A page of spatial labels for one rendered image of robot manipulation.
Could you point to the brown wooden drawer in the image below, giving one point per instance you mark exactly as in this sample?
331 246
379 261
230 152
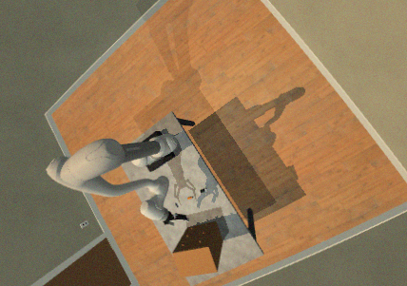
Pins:
198 243
210 225
188 237
192 229
204 234
186 246

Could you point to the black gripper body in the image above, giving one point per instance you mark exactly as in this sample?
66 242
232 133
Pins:
170 216

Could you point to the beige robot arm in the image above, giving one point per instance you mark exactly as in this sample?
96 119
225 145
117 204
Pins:
82 171

